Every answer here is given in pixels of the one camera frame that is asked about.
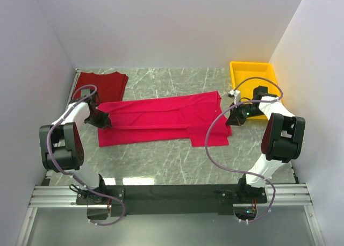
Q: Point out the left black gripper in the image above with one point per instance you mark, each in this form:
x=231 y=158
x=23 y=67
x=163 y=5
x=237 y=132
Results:
x=105 y=122

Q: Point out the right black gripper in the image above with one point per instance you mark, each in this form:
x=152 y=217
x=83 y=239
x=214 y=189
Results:
x=235 y=118

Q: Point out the pink t shirt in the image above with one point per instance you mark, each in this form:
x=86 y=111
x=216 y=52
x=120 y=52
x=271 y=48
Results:
x=194 y=117

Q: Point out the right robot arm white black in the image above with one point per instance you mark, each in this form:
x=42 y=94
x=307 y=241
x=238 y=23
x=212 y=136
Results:
x=281 y=142

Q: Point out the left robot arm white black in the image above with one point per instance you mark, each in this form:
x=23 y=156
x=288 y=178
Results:
x=61 y=145

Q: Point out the folded dark red t shirt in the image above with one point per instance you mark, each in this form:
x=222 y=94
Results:
x=110 y=87

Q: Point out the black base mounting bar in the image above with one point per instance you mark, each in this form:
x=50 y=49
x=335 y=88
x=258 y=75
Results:
x=174 y=199

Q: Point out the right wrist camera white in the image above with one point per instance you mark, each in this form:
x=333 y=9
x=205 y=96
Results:
x=235 y=95

